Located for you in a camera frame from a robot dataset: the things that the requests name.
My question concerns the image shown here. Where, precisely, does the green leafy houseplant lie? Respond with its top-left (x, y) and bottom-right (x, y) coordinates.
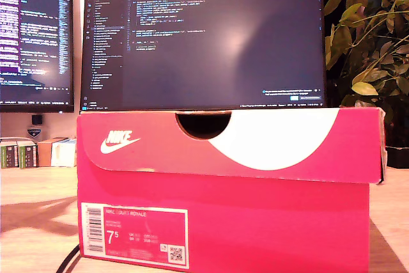
top-left (323, 0), bottom-right (409, 151)

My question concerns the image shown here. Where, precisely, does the white bottle blue shield label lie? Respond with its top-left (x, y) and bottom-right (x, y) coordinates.
top-left (26, 113), bottom-right (44, 142)

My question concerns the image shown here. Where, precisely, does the brown cardboard box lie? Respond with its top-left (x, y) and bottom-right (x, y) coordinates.
top-left (36, 137), bottom-right (69, 168)

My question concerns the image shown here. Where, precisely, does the red Nike shoebox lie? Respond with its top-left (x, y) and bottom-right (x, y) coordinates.
top-left (76, 107), bottom-right (389, 273)

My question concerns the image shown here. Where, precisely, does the black cable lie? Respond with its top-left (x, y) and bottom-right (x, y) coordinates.
top-left (55, 244), bottom-right (81, 273)

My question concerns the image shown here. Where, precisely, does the green and white box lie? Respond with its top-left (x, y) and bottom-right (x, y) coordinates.
top-left (16, 137), bottom-right (39, 169)
top-left (0, 137), bottom-right (19, 169)

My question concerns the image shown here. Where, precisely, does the black rectangular planter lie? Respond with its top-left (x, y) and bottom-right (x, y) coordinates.
top-left (384, 144), bottom-right (409, 169)

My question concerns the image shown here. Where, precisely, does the black computer monitor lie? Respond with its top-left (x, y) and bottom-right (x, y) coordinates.
top-left (0, 0), bottom-right (75, 114)
top-left (79, 0), bottom-right (327, 113)

